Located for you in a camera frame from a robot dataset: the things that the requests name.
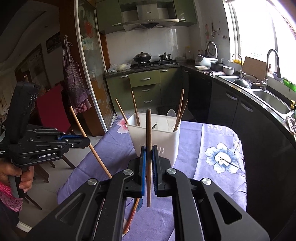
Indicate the wooden cutting board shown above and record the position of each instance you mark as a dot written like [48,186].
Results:
[254,67]

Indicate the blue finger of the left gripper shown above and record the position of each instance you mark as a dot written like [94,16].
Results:
[68,136]

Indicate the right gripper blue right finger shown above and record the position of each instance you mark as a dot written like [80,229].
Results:
[154,168]

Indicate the green kitchen cabinets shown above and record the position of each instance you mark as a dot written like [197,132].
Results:
[156,88]

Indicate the gas stove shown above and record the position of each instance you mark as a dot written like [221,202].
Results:
[154,64]

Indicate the red chair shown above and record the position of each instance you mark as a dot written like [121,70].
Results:
[52,112]

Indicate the black wok with lid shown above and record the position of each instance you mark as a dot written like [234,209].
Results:
[142,57]

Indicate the steel sink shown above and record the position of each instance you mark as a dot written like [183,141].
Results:
[271,100]

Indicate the hanging checkered apron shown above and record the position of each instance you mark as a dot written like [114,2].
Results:
[78,92]

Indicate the white bowl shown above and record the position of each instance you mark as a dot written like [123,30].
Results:
[228,70]

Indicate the range hood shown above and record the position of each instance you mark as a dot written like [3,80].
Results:
[148,15]

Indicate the white plastic utensil holder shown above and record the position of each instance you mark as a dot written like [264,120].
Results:
[167,142]

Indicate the small steel pot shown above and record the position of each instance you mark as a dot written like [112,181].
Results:
[164,56]

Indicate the clear plastic spoon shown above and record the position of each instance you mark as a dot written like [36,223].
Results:
[171,118]

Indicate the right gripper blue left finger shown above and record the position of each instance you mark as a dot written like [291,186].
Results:
[143,168]

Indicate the white rice cooker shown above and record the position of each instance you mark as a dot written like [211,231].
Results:
[210,56]

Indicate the black pot on counter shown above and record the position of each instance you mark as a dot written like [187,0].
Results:
[217,66]

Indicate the chrome kitchen faucet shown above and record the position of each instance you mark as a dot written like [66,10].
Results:
[268,66]

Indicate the person's left hand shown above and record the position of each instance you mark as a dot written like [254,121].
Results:
[8,169]

